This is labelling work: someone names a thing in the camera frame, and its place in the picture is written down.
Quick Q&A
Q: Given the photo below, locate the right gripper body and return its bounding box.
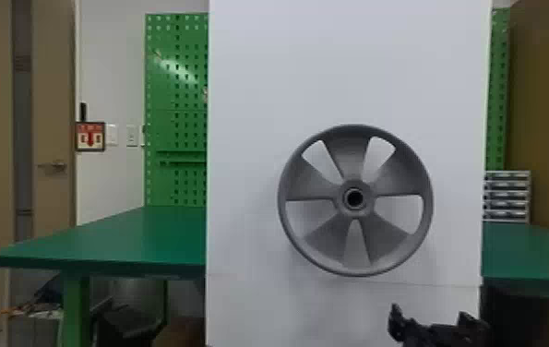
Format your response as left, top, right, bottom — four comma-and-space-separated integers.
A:
417, 322, 465, 347

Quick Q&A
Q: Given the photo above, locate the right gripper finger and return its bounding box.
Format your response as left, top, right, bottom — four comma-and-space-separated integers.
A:
387, 303, 422, 347
456, 311, 492, 347

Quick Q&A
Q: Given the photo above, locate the grey wheel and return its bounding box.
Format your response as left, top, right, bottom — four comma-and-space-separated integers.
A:
276, 124, 435, 278

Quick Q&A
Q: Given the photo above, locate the white panel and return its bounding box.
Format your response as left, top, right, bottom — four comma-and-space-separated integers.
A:
205, 0, 494, 347

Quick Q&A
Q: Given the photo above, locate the white drawer cabinet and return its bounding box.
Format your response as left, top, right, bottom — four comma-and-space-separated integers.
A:
483, 170, 531, 224

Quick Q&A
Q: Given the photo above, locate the red wall sign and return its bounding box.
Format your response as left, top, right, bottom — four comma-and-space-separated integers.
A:
75, 121, 107, 153

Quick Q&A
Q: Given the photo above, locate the metal door handle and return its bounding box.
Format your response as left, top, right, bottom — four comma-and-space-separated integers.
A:
37, 161, 68, 174

